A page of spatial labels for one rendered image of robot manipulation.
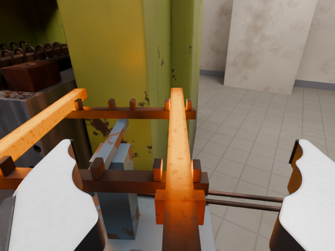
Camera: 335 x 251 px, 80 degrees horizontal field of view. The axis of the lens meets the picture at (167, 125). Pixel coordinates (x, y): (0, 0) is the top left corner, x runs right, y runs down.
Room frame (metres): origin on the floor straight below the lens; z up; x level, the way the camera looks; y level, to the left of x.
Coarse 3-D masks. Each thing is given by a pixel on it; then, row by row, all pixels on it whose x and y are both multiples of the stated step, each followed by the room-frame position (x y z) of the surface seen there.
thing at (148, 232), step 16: (96, 208) 0.35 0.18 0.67; (144, 208) 0.35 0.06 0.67; (208, 208) 0.35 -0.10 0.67; (144, 224) 0.31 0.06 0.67; (208, 224) 0.30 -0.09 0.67; (112, 240) 0.27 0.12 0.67; (128, 240) 0.27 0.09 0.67; (144, 240) 0.27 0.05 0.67; (160, 240) 0.27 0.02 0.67; (208, 240) 0.27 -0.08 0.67
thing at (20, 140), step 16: (64, 96) 0.43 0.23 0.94; (80, 96) 0.45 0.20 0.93; (48, 112) 0.34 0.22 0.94; (64, 112) 0.37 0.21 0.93; (16, 128) 0.28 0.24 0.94; (32, 128) 0.28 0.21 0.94; (48, 128) 0.31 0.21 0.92; (0, 144) 0.23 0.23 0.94; (16, 144) 0.24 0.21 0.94; (32, 144) 0.27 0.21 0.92
